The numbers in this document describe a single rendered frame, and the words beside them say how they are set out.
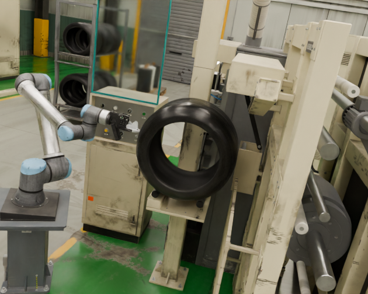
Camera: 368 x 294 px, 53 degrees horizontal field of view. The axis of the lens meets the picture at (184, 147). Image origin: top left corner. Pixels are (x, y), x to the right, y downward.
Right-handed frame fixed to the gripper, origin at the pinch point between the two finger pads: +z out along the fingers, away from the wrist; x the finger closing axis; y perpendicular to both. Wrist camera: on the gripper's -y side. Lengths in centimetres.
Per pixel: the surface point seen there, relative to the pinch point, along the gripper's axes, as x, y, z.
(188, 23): 942, 36, -155
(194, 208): 3, -39, 46
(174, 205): 1, -40, 34
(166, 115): -12.1, 18.6, 15.9
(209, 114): -9.0, 25.9, 38.4
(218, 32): 29, 67, 26
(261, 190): 23, -20, 84
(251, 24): 78, 77, 43
